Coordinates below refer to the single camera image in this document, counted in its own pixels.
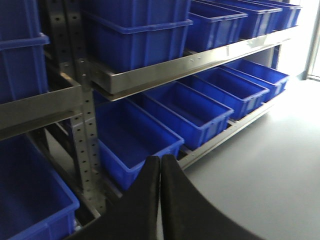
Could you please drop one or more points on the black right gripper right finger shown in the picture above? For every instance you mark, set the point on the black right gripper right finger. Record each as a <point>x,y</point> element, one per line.
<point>187,214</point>

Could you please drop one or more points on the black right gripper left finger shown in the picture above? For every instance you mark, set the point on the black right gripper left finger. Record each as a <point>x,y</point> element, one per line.
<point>134,216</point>

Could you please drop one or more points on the dark steel bin rack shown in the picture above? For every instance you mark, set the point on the dark steel bin rack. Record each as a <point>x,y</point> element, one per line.
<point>90,89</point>

